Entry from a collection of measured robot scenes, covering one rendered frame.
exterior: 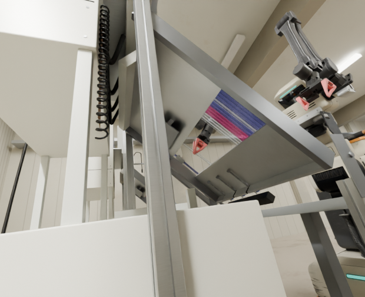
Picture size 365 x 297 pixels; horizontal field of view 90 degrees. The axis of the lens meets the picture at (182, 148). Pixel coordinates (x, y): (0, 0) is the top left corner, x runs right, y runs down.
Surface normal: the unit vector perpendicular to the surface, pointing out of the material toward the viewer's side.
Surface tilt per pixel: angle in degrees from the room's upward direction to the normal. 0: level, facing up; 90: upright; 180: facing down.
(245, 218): 90
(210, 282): 90
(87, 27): 90
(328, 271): 90
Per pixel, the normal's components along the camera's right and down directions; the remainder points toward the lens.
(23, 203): 0.25, -0.40
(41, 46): 0.15, 0.92
